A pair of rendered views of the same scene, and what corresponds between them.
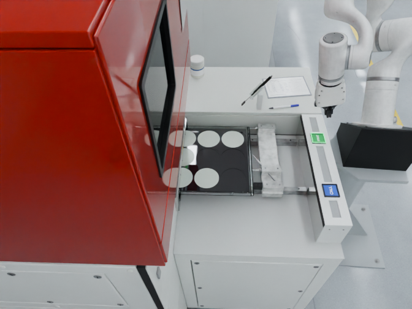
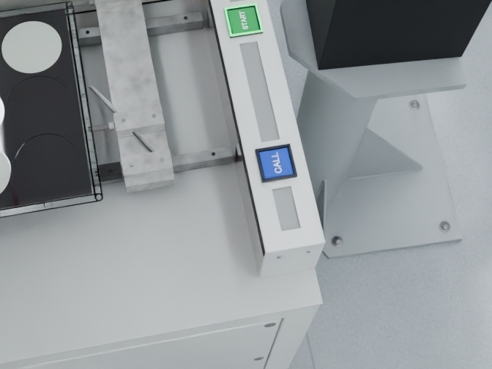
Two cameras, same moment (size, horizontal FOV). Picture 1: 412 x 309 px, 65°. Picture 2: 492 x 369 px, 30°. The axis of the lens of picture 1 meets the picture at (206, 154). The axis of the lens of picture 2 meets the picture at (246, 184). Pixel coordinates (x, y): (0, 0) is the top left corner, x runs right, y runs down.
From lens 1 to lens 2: 0.39 m
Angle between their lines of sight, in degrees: 21
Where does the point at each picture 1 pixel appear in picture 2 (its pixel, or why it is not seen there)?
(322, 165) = (257, 97)
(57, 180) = not seen: outside the picture
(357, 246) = (400, 201)
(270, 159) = (137, 88)
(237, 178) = (57, 159)
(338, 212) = (293, 215)
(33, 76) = not seen: outside the picture
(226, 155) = (21, 99)
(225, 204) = (41, 225)
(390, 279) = (474, 261)
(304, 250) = (236, 302)
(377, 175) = (398, 80)
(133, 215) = not seen: outside the picture
